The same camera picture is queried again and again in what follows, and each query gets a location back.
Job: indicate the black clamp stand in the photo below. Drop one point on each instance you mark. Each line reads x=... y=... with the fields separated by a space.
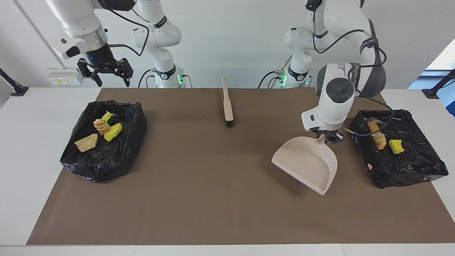
x=432 y=93
x=17 y=90

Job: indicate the brown oval sponge piece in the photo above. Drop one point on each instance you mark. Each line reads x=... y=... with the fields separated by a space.
x=373 y=126

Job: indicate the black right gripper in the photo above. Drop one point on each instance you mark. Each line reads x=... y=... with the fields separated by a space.
x=106 y=65

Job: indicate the plain yellow sponge piece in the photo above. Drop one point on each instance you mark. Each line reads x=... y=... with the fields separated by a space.
x=395 y=146

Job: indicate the beige brush black bristles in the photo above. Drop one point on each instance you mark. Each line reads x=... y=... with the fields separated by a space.
x=228 y=106

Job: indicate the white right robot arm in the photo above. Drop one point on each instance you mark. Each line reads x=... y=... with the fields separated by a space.
x=78 y=25

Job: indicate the brown table mat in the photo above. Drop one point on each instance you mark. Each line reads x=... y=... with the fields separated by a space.
x=227 y=220

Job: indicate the notched green yellow sponge piece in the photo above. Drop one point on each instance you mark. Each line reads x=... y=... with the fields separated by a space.
x=107 y=116

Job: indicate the large beige sponge chunk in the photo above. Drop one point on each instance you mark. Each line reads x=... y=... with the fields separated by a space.
x=87 y=143

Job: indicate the white wall outlet box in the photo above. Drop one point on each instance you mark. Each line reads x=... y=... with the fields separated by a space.
x=58 y=76

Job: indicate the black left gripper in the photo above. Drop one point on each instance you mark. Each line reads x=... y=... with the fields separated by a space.
x=328 y=132

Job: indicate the black bag lined bin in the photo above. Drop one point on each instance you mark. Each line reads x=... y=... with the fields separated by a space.
x=106 y=160
x=408 y=167

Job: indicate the squarish green yellow sponge piece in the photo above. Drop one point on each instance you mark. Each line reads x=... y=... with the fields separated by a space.
x=113 y=132

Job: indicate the beige plastic dustpan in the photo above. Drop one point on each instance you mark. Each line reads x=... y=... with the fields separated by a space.
x=309 y=163

